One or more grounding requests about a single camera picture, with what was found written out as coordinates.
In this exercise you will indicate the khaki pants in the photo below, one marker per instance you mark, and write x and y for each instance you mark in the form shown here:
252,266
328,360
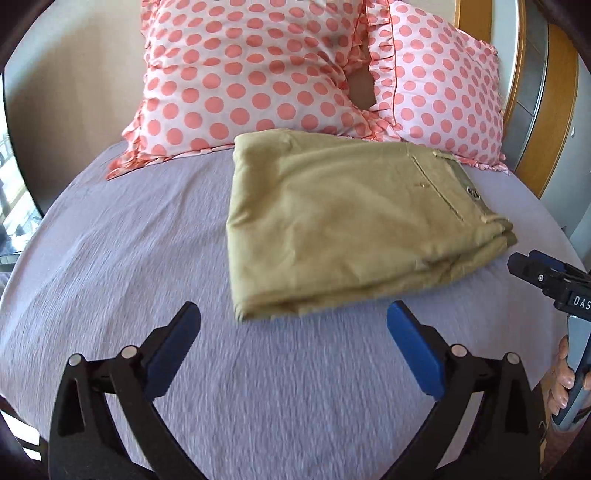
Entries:
351,217

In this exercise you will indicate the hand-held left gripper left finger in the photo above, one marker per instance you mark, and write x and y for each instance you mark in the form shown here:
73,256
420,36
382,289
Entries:
173,350

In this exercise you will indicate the wooden headboard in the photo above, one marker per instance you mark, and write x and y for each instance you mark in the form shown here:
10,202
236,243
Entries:
521,83

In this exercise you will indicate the pink polka dot pillow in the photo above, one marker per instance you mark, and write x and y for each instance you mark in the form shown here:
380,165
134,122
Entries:
438,83
240,83

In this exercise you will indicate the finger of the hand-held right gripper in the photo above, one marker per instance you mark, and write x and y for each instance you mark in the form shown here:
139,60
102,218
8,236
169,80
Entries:
535,272

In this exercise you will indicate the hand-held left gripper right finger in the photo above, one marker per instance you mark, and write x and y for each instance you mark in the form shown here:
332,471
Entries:
415,350

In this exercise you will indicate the person's right hand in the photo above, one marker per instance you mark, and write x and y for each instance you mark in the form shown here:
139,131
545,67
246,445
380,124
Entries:
564,374

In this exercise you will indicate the lilac bed sheet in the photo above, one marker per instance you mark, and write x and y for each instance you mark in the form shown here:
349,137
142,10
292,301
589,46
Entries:
231,323

